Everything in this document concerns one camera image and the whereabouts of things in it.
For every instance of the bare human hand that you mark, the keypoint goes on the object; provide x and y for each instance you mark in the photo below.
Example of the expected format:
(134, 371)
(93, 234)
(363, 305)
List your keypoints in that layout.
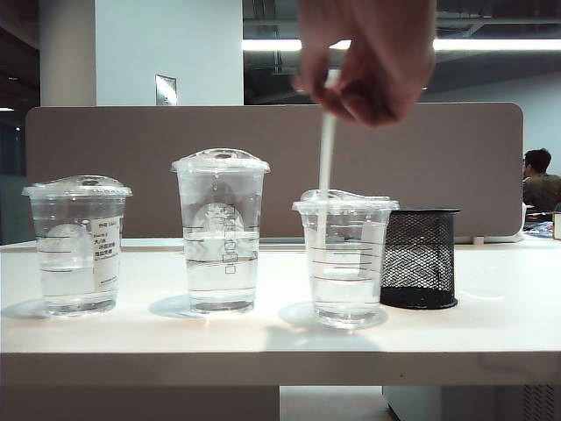
(377, 57)

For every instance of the white paper straw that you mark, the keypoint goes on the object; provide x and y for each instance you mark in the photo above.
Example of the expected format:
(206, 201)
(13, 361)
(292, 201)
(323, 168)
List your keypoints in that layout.
(326, 153)

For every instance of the small clear plastic cup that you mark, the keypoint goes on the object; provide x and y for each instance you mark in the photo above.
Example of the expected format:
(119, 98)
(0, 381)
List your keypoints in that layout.
(350, 280)

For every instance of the tall clear plastic cup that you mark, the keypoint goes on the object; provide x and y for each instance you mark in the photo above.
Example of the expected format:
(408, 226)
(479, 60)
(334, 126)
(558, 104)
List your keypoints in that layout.
(219, 245)

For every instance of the medium clear cup, white label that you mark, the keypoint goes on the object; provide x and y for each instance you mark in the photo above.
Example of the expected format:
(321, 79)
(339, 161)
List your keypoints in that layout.
(74, 245)

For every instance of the long ceiling light strip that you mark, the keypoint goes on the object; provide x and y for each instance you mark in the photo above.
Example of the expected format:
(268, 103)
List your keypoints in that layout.
(491, 44)

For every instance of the seated person in dark shirt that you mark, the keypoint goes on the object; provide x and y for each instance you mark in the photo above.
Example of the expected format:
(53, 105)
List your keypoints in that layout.
(541, 184)

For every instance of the black mesh pen holder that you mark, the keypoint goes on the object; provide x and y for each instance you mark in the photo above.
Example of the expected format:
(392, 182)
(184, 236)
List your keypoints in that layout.
(421, 263)

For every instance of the small cardboard box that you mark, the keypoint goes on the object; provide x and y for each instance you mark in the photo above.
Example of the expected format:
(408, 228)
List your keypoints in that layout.
(556, 226)

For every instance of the white cabinet with vent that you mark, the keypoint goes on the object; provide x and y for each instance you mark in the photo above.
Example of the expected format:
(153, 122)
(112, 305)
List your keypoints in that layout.
(460, 403)

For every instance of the white divider foot bracket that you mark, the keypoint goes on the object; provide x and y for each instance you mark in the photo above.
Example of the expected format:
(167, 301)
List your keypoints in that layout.
(495, 239)

